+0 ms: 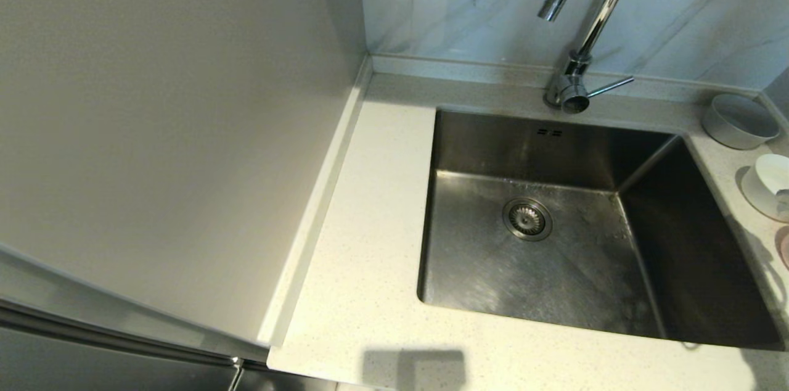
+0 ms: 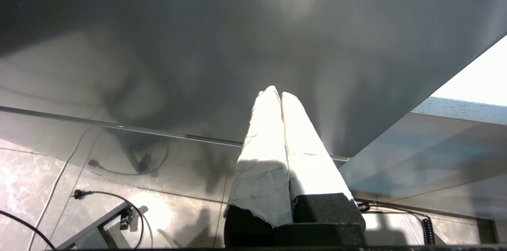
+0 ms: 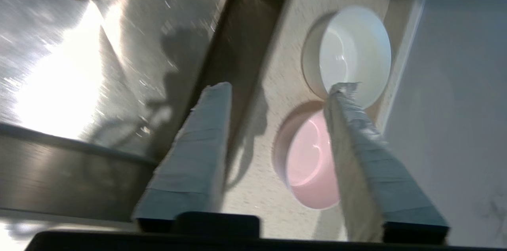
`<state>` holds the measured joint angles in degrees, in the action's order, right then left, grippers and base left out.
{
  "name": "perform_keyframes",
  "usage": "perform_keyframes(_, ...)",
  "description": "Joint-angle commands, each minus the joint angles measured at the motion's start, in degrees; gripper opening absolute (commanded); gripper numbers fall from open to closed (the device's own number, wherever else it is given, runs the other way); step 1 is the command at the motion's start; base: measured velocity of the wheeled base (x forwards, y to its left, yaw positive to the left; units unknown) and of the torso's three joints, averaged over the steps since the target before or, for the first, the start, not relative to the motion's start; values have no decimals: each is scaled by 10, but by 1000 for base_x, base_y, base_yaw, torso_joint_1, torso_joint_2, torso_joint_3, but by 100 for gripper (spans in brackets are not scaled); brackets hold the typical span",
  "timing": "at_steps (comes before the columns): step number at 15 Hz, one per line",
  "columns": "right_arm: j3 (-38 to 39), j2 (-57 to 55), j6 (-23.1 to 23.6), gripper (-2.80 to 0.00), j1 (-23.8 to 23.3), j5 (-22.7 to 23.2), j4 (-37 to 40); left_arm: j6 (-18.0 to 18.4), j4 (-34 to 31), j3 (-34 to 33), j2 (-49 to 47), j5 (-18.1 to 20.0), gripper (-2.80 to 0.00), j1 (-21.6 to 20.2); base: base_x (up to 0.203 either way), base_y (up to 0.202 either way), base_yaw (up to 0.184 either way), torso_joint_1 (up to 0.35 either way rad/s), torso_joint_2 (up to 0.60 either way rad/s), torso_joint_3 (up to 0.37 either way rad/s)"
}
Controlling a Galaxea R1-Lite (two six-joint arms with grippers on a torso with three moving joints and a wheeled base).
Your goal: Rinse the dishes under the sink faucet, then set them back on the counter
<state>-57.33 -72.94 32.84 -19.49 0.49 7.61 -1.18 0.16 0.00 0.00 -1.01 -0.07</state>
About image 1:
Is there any round metal drain strainer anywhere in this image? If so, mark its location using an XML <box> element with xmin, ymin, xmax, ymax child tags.
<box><xmin>502</xmin><ymin>196</ymin><xmax>554</xmax><ymax>242</ymax></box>

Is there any steel bowl with white inside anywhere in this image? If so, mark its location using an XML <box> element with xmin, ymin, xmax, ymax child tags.
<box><xmin>701</xmin><ymin>93</ymin><xmax>781</xmax><ymax>150</ymax></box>

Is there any stainless steel sink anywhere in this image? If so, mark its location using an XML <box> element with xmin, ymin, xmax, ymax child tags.
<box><xmin>418</xmin><ymin>106</ymin><xmax>789</xmax><ymax>353</ymax></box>

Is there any tall grey cabinet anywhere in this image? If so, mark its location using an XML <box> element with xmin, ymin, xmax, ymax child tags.
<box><xmin>0</xmin><ymin>0</ymin><xmax>374</xmax><ymax>391</ymax></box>

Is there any chrome gooseneck faucet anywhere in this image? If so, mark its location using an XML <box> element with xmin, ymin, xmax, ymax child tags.
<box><xmin>538</xmin><ymin>0</ymin><xmax>643</xmax><ymax>115</ymax></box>

